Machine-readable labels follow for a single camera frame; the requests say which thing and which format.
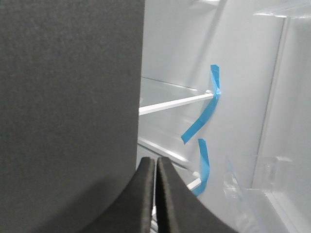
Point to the blue tape strip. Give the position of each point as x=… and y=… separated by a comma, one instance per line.
x=208, y=111
x=205, y=167

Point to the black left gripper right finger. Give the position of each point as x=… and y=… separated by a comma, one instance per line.
x=178, y=210

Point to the clear plastic door bin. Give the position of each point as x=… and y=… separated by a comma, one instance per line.
x=268, y=194

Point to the white open fridge door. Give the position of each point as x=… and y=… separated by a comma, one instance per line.
x=265, y=105

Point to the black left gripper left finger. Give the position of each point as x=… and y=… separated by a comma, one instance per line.
x=131, y=212

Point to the upper blue tape strip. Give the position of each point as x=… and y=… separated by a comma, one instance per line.
x=208, y=111

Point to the upper glass fridge shelf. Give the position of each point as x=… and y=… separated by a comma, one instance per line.
x=157, y=96

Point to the middle blue tape strip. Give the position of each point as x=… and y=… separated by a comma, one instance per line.
x=205, y=167

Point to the dark grey fridge door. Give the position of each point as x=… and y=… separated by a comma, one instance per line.
x=69, y=96

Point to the upper clear door bin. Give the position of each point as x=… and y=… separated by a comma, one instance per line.
x=283, y=8

